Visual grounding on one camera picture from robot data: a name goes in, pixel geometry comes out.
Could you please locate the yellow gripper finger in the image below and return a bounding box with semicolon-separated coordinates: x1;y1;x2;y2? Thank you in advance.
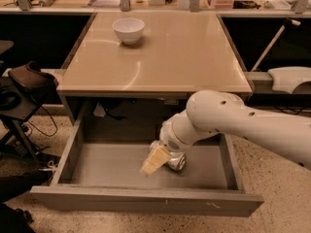
140;146;171;176

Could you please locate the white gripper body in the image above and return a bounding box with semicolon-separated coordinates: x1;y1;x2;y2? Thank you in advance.
159;118;190;152

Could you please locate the crushed silver 7up can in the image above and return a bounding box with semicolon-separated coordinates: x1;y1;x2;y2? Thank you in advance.
150;141;186;172

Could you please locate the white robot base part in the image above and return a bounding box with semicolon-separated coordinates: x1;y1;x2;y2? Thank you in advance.
268;66;311;94

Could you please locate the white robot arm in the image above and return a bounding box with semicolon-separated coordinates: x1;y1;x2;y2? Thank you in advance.
141;90;311;176

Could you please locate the open grey top drawer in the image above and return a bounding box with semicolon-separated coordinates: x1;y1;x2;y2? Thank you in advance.
31;101;263;216

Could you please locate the grey cabinet with beige top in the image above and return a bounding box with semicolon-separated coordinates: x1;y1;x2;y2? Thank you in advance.
57;11;253;121

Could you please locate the white ceramic bowl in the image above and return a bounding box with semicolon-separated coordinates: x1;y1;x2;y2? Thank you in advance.
112;17;145;45

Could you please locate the brown cushioned headset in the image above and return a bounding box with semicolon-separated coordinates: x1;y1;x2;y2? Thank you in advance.
8;61;57;99

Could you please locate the black side stand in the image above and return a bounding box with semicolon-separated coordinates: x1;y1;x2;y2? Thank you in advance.
0;61;39;162

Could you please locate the white rod with black tip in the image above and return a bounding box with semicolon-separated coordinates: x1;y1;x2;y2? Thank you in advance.
251;17;301;72

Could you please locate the black cable on floor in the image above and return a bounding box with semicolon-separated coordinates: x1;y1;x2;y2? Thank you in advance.
25;105;59;138

